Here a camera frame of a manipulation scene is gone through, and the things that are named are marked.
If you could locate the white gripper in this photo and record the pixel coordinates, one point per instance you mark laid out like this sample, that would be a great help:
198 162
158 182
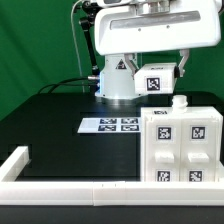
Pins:
120 30

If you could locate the white marker base plate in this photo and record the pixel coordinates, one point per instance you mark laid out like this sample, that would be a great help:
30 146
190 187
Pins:
110 125

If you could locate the white U-shaped table frame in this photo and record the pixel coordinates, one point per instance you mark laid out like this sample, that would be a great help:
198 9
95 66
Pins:
13 192

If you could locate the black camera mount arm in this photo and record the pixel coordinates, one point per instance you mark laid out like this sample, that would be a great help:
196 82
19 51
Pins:
86 24

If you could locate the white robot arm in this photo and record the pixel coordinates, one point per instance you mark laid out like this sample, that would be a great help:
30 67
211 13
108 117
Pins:
115 80

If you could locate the white cabinet body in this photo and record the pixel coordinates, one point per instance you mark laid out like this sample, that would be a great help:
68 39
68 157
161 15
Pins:
182 111

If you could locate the white box part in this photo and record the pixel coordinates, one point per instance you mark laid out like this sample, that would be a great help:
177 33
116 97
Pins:
158 78

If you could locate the small white door part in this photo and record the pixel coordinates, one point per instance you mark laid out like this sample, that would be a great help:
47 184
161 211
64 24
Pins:
161 149

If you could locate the white door panel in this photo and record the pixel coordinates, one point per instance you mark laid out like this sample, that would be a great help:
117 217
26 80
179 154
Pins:
198 150

